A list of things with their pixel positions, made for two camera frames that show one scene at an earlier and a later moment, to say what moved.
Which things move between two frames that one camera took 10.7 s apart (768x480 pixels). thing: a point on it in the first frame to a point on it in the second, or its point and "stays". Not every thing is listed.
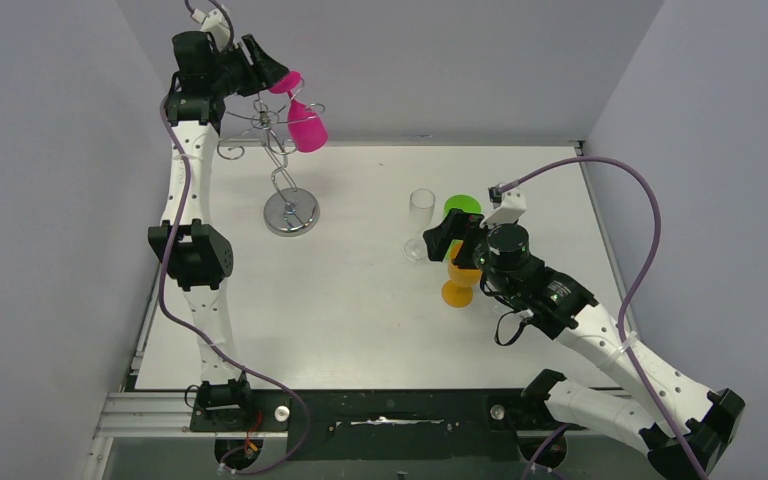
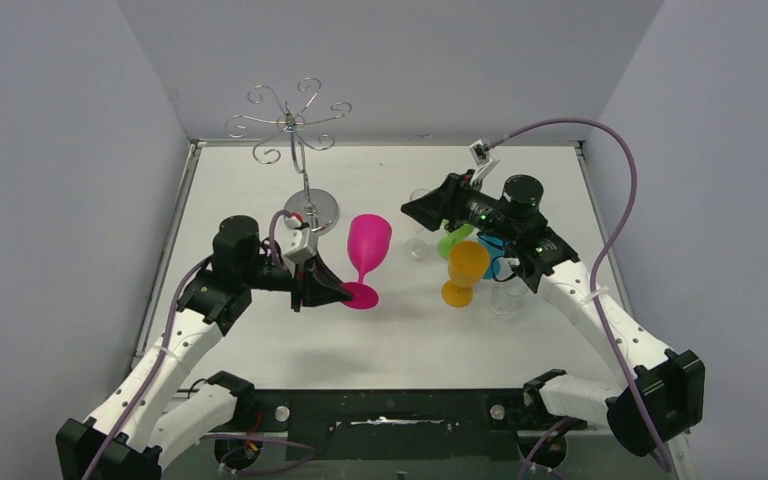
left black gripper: [251, 60] to [298, 285]
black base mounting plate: [380, 424] stays
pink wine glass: [305, 125] to [368, 241]
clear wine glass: [421, 209] stays
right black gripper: [460, 230] to [454, 204]
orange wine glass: [458, 291] stays
